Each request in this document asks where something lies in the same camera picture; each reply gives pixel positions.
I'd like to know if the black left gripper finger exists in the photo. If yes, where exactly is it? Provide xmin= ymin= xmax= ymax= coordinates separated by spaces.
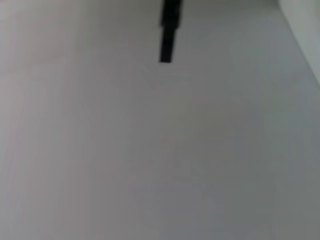
xmin=159 ymin=0 xmax=183 ymax=63

